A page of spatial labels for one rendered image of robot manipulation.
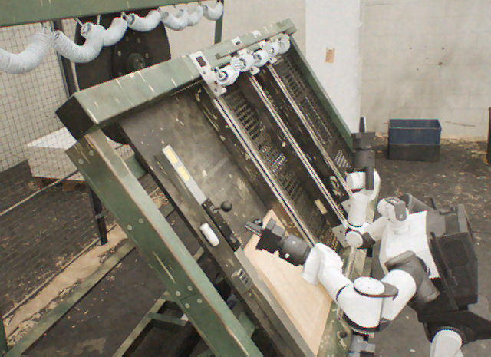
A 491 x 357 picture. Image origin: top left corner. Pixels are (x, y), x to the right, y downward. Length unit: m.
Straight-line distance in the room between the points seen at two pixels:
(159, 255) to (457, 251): 0.94
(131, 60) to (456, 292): 1.71
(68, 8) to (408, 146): 4.77
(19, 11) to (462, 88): 5.96
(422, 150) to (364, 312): 4.87
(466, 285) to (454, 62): 5.34
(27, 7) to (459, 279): 1.72
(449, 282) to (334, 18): 4.09
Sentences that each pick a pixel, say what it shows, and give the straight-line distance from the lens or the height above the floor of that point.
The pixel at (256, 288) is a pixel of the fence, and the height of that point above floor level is 1.22.
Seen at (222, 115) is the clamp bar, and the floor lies 1.70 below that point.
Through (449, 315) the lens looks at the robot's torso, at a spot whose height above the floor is 1.06.
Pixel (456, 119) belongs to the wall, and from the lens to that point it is 7.01.
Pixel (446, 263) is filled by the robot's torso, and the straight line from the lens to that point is 1.61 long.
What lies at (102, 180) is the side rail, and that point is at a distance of 1.32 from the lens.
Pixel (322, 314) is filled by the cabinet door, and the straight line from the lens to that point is 1.95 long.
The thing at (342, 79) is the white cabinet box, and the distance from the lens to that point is 5.47.
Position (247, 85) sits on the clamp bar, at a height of 1.73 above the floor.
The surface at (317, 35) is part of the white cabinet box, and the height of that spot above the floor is 1.59.
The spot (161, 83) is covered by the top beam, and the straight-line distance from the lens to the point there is 1.56.
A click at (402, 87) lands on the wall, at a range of 6.87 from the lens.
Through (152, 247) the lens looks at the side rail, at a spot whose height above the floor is 1.50.
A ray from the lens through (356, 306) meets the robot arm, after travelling 1.26.
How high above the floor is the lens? 2.18
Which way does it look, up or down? 23 degrees down
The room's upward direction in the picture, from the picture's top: 4 degrees counter-clockwise
